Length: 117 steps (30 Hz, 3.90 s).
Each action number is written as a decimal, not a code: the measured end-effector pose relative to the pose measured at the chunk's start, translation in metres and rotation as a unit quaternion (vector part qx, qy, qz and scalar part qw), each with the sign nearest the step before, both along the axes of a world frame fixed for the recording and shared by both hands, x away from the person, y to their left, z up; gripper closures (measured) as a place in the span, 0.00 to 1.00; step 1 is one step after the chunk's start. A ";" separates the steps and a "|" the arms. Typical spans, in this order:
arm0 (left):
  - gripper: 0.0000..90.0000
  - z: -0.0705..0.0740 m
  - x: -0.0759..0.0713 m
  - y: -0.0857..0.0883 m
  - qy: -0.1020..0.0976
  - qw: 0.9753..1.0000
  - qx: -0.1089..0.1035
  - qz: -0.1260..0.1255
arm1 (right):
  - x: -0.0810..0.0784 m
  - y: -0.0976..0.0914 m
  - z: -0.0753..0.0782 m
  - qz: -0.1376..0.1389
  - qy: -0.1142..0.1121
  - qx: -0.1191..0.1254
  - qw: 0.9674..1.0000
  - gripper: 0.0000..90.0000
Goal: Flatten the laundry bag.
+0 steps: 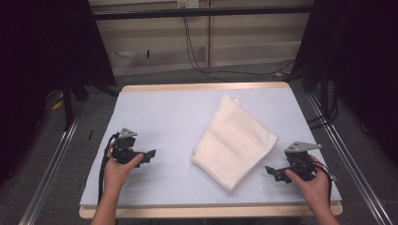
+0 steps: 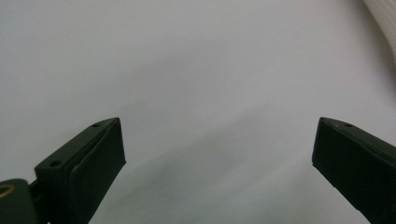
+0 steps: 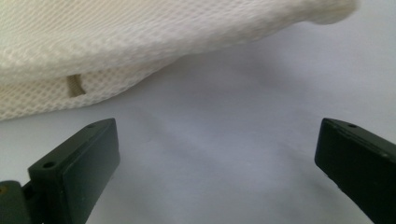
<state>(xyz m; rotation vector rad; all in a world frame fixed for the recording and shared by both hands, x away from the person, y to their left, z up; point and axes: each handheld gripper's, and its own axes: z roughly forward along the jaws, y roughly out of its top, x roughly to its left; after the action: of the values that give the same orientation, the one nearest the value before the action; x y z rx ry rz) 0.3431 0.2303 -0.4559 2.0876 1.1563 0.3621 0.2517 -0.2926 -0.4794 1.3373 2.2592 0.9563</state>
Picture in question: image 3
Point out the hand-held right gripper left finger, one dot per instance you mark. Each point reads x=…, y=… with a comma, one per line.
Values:
x=77, y=168

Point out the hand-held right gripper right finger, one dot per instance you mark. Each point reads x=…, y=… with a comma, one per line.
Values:
x=358, y=161

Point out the white mesh zippered bag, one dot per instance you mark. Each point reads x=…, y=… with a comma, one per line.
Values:
x=124, y=40

